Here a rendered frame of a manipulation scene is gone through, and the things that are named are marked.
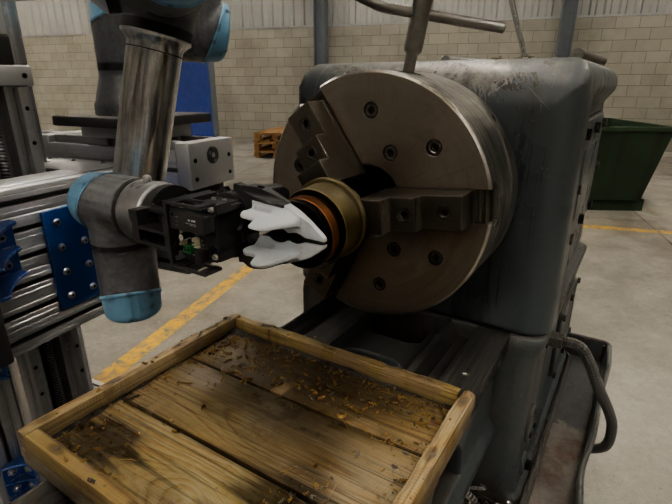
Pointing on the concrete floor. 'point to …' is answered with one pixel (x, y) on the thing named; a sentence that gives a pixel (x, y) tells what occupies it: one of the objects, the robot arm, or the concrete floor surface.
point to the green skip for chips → (626, 163)
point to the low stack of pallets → (267, 141)
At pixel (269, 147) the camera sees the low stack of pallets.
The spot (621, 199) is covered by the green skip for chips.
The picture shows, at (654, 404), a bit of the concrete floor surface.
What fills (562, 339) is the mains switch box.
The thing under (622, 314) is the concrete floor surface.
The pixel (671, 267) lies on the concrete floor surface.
